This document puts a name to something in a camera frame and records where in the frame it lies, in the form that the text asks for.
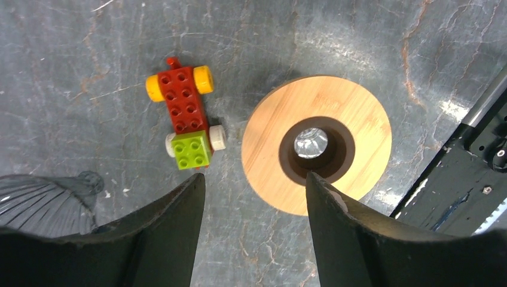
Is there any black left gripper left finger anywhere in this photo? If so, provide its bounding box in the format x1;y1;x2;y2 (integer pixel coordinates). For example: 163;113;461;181
1;173;206;286

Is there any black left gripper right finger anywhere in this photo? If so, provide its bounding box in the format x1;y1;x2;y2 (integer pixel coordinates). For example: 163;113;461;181
306;172;506;286

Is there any grey ribbed coffee dripper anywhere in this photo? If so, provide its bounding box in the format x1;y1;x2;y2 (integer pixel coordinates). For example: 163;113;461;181
1;171;105;238

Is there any wooden ring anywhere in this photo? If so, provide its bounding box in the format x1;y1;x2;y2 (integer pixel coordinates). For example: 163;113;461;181
241;75;393;217

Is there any clear glass coffee dripper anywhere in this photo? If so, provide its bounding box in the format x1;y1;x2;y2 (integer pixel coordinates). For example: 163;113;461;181
294;127;328;159

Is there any red toy brick car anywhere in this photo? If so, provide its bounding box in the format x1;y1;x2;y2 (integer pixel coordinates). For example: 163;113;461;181
145;57;226;170

